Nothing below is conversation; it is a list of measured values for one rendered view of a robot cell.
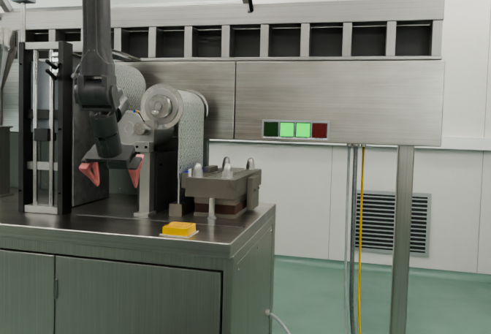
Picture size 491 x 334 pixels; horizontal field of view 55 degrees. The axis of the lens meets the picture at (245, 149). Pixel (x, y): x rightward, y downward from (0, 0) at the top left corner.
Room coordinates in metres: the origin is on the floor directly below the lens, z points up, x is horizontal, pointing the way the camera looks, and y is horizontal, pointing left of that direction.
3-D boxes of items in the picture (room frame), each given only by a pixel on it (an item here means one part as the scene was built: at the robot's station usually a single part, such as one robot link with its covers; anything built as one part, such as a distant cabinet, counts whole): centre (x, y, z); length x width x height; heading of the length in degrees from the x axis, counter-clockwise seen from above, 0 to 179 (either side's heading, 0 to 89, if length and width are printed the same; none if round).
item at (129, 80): (1.67, 0.37, 1.16); 0.39 x 0.23 x 0.51; 76
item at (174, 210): (1.63, 0.19, 0.92); 0.28 x 0.04 x 0.04; 166
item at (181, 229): (1.26, 0.17, 0.91); 0.07 x 0.07 x 0.02; 76
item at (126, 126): (1.68, 0.36, 1.17); 0.26 x 0.12 x 0.12; 166
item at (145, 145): (1.50, 0.32, 1.05); 0.06 x 0.05 x 0.31; 166
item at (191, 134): (1.63, 0.19, 1.11); 0.23 x 0.01 x 0.18; 166
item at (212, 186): (1.64, 0.06, 1.00); 0.40 x 0.16 x 0.06; 166
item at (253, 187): (1.63, -0.03, 0.96); 0.10 x 0.03 x 0.11; 166
